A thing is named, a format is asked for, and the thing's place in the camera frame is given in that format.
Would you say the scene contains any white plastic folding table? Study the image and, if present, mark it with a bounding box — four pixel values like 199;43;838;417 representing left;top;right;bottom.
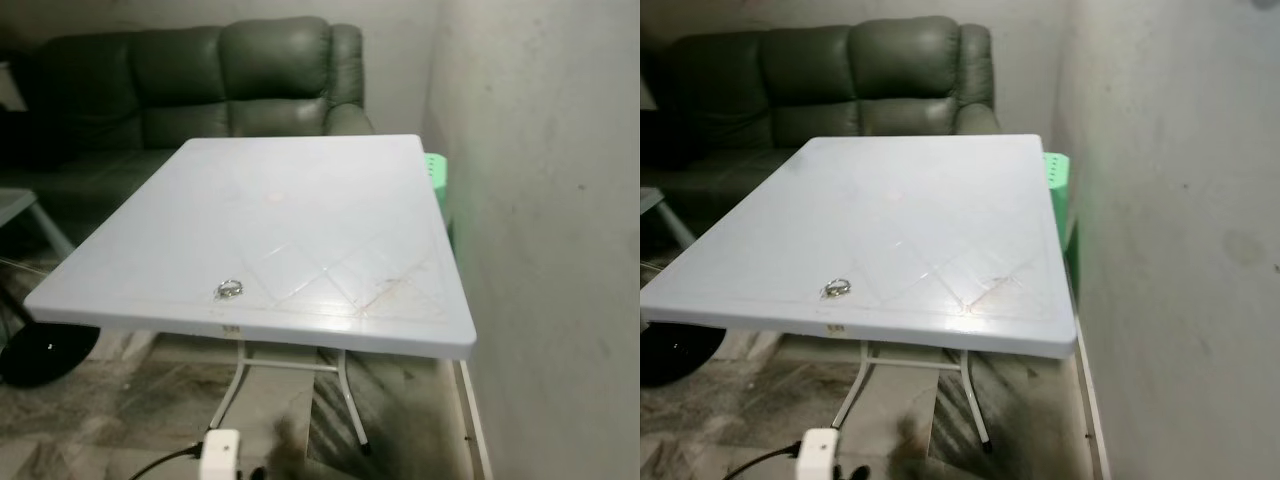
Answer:
22;133;479;456
640;133;1079;456

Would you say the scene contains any dark green leather sofa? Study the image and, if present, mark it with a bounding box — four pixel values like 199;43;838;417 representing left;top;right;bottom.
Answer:
640;15;1002;251
0;15;377;239

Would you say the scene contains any black round object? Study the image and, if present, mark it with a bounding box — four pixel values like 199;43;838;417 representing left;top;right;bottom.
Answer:
0;322;101;389
640;322;728;389

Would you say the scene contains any small grey side table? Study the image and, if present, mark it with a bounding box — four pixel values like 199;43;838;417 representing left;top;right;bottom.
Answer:
0;188;76;261
640;185;698;251

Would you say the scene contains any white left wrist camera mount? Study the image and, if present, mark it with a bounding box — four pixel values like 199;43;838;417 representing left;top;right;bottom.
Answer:
797;428;839;480
200;429;243;480

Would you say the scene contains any green plastic chair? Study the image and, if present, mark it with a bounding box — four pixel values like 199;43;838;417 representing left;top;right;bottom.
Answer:
1043;150;1082;301
423;152;457;251

